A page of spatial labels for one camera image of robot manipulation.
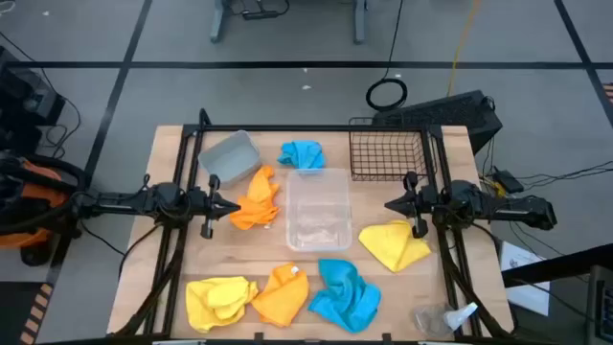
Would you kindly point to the gray plastic bin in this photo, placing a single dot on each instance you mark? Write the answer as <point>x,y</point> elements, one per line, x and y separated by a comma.
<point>230,158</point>

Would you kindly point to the clear plastic bin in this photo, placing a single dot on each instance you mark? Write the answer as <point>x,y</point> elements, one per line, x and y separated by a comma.
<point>318,211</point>

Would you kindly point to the black equipment box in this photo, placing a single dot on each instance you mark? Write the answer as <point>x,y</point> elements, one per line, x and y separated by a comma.
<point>24,96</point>

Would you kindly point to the orange microfiber towel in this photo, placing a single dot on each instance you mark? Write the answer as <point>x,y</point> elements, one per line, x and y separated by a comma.
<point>254,206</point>
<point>282,297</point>

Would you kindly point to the white paper sheet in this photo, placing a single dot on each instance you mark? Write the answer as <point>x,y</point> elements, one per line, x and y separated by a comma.
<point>517,256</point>

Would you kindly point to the gray equipment cabinet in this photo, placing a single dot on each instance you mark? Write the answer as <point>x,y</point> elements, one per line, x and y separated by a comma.
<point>601,306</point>

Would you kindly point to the clear plastic bag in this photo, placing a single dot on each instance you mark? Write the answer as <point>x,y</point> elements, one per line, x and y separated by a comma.
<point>431,320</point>

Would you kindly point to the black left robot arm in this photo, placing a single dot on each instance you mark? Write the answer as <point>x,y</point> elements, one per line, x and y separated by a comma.
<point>129,202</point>

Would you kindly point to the black computer tower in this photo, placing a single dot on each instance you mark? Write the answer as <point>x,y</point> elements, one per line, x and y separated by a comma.
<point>440,112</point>

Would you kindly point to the large blue microfiber towel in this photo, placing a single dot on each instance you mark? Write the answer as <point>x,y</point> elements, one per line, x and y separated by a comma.
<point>345,297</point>

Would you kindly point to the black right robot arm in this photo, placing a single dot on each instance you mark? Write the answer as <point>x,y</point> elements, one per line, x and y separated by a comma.
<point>503,211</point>

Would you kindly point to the black beam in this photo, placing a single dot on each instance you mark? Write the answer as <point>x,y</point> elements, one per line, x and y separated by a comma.
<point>555,268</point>

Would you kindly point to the orange and black vacuum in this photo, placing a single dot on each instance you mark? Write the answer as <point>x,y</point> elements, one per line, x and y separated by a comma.
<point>43,189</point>

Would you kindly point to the black power adapter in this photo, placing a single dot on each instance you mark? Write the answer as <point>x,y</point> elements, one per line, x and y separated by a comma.
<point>508,181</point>

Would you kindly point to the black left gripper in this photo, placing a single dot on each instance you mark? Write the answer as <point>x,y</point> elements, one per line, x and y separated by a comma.
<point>211,211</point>

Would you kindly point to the gray desk leg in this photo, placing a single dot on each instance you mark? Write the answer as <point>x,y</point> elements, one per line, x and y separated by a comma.
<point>218,21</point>
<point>359,21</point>

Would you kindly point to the white plastic wrapper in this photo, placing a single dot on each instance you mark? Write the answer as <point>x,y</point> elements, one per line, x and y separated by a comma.
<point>460,316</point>

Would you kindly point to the small blue microfiber towel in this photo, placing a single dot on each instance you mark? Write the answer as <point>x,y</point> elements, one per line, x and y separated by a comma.
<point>301,154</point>

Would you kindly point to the black power strip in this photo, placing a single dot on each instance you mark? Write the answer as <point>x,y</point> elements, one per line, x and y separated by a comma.
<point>261,15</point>

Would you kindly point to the black aluminium table frame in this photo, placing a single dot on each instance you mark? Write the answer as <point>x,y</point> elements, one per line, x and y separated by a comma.
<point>306,128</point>

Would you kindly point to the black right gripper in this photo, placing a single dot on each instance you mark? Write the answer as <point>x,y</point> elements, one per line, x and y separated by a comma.
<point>421,203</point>

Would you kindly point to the yellow microfiber towel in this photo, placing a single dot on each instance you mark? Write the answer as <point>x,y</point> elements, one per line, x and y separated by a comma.
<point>215,302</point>
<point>392,244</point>

